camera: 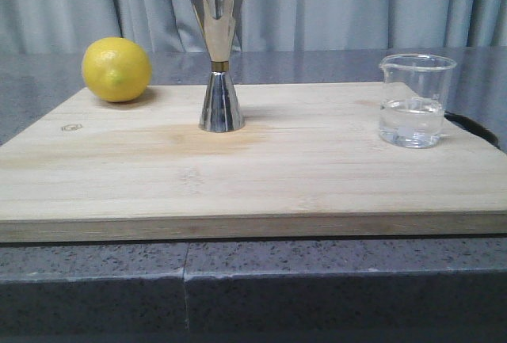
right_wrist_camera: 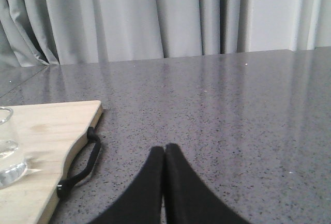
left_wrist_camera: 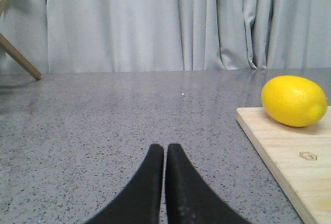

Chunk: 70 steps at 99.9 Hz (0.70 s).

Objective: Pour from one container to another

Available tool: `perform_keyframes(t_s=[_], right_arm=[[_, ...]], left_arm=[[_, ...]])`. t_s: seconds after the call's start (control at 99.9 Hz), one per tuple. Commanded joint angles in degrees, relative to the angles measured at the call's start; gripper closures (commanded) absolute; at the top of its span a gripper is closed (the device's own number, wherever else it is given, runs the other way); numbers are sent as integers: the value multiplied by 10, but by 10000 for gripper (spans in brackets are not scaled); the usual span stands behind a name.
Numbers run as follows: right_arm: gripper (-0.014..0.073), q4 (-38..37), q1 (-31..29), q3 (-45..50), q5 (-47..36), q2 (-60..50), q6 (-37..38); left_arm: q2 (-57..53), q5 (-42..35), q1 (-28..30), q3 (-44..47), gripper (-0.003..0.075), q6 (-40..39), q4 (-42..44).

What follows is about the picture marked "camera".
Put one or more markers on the steel double jigger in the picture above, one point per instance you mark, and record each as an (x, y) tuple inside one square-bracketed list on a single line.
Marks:
[(217, 20)]

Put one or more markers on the yellow lemon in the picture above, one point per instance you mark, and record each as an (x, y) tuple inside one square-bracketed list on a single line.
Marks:
[(116, 69)]

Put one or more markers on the wooden cutting board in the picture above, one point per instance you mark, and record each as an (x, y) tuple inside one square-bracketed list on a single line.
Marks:
[(308, 162)]

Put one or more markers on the grey curtain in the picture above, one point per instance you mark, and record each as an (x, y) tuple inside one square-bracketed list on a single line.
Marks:
[(69, 26)]

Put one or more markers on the clear glass beaker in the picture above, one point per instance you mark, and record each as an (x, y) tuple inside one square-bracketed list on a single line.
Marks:
[(415, 90)]

